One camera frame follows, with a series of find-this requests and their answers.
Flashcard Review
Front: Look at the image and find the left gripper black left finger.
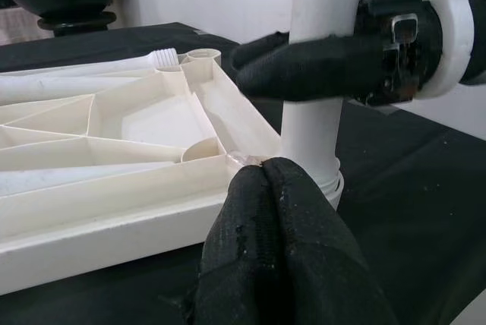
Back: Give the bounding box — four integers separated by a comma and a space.
181, 165, 289, 325

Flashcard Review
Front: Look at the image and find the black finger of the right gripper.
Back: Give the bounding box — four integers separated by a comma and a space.
237, 34, 387, 103
229, 30, 292, 74

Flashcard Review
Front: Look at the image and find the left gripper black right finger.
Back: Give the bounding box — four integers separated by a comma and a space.
267, 156, 399, 325

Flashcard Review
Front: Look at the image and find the cream plastic table top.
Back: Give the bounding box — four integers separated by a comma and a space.
0, 48, 345, 295

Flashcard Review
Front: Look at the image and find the black table cloth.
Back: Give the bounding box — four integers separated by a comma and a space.
0, 21, 486, 325

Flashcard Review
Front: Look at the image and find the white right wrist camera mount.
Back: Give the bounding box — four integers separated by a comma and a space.
370, 0, 475, 98

